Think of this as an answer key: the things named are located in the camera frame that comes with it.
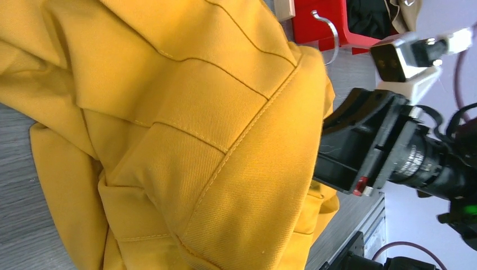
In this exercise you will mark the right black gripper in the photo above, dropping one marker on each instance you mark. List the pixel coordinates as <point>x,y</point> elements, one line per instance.
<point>375,137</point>

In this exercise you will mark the yellow pleated skirt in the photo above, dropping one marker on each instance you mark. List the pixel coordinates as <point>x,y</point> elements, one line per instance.
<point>171,134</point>

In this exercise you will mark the tan brown garment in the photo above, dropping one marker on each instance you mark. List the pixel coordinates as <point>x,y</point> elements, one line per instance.
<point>403,14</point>

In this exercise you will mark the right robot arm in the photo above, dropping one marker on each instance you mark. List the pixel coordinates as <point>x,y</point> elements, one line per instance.
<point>460,141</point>

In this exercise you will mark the black garment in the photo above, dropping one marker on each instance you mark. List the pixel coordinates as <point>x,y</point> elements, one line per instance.
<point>369,18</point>

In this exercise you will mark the red plastic bin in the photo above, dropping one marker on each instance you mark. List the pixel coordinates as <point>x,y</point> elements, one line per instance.
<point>324,23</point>

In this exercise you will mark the wooden clothes rack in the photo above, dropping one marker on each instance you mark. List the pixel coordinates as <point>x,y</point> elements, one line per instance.
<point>284,9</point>

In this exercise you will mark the aluminium rail frame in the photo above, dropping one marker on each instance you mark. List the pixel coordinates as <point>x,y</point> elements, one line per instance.
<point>355,214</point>

